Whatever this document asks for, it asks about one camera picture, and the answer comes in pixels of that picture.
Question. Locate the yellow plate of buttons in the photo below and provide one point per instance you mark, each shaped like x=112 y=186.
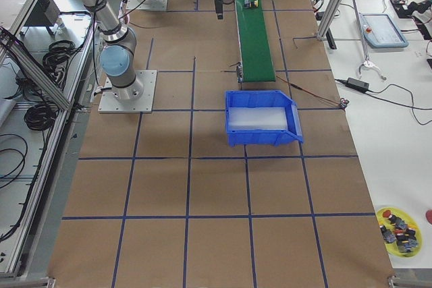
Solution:
x=401 y=234

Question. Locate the green conveyor belt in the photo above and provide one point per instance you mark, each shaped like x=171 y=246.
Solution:
x=256 y=64

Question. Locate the right blue plastic bin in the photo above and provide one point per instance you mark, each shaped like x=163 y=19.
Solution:
x=261 y=117

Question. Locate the blue teach pendant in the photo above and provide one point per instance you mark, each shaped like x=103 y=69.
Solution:
x=380 y=31

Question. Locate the grey reach grabber tool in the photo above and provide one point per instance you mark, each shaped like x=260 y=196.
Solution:
x=367 y=63

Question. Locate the black power adapter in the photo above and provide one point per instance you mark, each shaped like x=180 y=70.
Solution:
x=358 y=85

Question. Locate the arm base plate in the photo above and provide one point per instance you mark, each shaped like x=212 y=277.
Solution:
x=147 y=5
x=137 y=98

